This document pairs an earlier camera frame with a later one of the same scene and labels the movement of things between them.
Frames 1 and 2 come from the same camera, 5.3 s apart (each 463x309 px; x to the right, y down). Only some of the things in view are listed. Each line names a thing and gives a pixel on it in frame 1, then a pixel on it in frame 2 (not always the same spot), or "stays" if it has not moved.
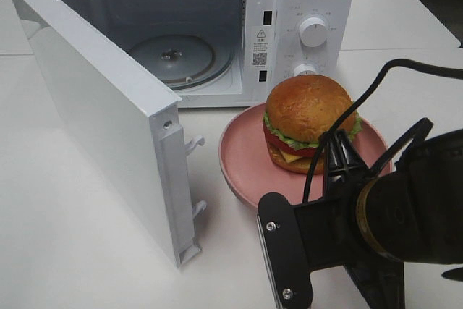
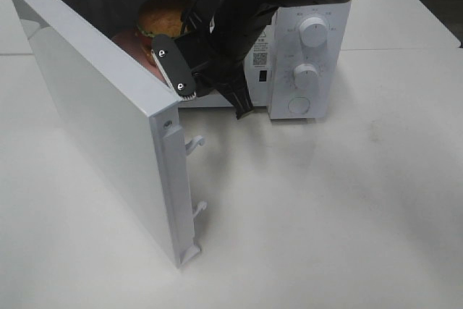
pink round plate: x=245 y=160 to x=129 y=41
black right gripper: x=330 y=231 to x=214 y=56
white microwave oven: x=218 y=34 stays
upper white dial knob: x=312 y=32 stays
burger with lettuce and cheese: x=299 y=111 to x=161 y=16
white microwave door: x=131 y=124 stays
